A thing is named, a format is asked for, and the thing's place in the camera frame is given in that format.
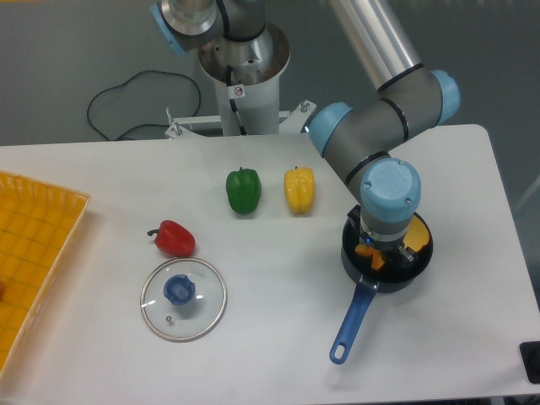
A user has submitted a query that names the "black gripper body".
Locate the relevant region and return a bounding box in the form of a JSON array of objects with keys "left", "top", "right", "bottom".
[{"left": 346, "top": 210, "right": 408, "bottom": 263}]

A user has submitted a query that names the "black device at edge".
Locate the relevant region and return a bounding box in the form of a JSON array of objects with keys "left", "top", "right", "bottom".
[{"left": 519, "top": 341, "right": 540, "bottom": 385}]

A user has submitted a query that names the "glass lid blue knob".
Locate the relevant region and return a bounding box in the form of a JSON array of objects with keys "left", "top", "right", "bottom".
[{"left": 139, "top": 257, "right": 228, "bottom": 343}]

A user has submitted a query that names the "yellow toy bell pepper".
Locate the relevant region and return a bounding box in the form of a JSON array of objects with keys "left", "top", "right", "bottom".
[{"left": 283, "top": 167, "right": 315, "bottom": 215}]

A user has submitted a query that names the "black pot blue handle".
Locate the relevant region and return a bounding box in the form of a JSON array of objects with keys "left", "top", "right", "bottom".
[{"left": 329, "top": 213, "right": 434, "bottom": 365}]

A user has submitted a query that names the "yellow plastic basket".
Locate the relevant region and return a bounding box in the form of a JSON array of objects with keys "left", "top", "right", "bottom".
[{"left": 1, "top": 171, "right": 90, "bottom": 371}]

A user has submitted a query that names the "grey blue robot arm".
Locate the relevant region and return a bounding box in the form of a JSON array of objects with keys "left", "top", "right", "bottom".
[{"left": 151, "top": 1, "right": 460, "bottom": 262}]

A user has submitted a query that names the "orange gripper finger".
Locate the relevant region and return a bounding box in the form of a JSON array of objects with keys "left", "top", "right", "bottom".
[{"left": 354, "top": 244, "right": 385, "bottom": 270}]

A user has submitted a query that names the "yellow toy bread slice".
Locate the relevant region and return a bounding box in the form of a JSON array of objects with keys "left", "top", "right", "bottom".
[{"left": 403, "top": 215, "right": 430, "bottom": 253}]

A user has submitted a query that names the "green toy bell pepper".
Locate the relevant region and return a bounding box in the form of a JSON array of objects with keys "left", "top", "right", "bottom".
[{"left": 225, "top": 167, "right": 262, "bottom": 215}]

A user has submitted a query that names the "red toy bell pepper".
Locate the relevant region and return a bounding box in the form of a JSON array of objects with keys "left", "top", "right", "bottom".
[{"left": 147, "top": 220, "right": 196, "bottom": 257}]

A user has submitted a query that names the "black cable on floor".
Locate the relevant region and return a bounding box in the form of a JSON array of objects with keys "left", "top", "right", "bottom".
[{"left": 86, "top": 69, "right": 202, "bottom": 142}]

